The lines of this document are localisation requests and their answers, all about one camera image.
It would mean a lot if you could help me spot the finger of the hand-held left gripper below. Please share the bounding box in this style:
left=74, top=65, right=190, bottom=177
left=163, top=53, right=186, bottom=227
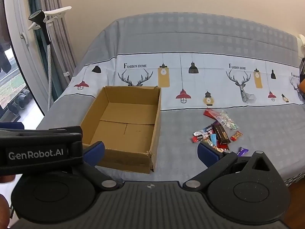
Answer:
left=0, top=122, right=25, bottom=130

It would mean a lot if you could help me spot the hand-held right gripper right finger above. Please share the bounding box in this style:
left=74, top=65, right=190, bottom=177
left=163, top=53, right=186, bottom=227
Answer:
left=182, top=142, right=284, bottom=192

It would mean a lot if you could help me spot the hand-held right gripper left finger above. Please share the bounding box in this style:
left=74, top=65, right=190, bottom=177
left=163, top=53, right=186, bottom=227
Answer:
left=70, top=141, right=124, bottom=192

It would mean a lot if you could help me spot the small red snack packet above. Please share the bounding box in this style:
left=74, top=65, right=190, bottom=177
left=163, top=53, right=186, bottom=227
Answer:
left=213, top=144, right=230, bottom=153

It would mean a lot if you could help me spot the brown cardboard box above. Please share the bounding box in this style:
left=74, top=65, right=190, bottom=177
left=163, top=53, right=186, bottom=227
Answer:
left=80, top=85, right=162, bottom=174

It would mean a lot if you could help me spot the clear candy bag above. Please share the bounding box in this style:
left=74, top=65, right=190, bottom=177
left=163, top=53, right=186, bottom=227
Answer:
left=218, top=110, right=239, bottom=130

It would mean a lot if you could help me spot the red snack packet clear seal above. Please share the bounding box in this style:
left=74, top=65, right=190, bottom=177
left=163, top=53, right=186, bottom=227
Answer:
left=203, top=108, right=221, bottom=120

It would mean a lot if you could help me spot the dark shoe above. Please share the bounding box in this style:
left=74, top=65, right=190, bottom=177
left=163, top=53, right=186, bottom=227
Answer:
left=17, top=88, right=31, bottom=108
left=7, top=100, right=21, bottom=117

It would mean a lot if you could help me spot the dark red snack bar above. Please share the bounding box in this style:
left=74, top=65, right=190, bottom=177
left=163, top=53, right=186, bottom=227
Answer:
left=192, top=134, right=210, bottom=144

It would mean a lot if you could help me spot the black chocolate bar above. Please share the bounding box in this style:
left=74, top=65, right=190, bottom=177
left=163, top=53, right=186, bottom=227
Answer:
left=212, top=123, right=231, bottom=145

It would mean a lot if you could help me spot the white snack packet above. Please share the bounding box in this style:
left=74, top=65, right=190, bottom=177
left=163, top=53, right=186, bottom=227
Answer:
left=193, top=125, right=214, bottom=136

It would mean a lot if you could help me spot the grey printed bed sheet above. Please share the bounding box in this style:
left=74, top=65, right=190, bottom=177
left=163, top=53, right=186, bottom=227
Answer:
left=36, top=12, right=305, bottom=189

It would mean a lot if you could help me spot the orange candy wrapper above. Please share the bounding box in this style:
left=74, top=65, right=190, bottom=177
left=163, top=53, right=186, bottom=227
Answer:
left=230, top=131, right=243, bottom=142

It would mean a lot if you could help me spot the dark hanging cloth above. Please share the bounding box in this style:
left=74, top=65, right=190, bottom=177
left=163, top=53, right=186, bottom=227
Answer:
left=0, top=42, right=11, bottom=73

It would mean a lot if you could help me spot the black garment steamer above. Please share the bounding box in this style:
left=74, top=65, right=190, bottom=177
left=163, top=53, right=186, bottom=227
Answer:
left=28, top=9, right=53, bottom=111

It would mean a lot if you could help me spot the white steamer hanger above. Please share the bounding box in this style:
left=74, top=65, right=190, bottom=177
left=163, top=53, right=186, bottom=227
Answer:
left=28, top=6, right=72, bottom=31

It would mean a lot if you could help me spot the dark fuzzy cloth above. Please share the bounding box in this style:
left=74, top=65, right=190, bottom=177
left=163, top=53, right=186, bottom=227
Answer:
left=299, top=57, right=305, bottom=81

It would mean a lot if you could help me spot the white window frame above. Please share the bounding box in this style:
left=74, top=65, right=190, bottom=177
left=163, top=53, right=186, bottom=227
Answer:
left=3, top=0, right=46, bottom=116

